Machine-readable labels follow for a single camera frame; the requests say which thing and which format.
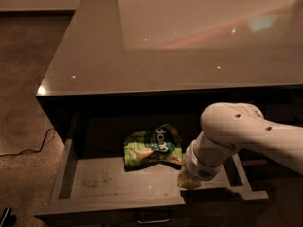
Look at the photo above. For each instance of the black object on floor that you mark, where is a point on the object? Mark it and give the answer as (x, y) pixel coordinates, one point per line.
(6, 219)

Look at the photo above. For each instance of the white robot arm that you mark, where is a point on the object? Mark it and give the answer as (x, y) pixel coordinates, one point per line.
(228, 128)

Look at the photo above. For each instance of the dark baseboard strip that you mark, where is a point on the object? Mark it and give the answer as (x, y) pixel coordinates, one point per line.
(36, 13)

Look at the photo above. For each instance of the dark cabinet with glossy top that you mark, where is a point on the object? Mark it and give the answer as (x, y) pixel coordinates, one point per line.
(147, 57)

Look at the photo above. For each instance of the drawer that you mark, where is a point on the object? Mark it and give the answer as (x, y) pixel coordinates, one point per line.
(259, 167)
(93, 188)

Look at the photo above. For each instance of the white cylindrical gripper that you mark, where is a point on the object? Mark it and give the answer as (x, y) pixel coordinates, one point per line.
(199, 167)

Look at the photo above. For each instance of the green snack bag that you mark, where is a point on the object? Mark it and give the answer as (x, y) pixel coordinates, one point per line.
(162, 145)

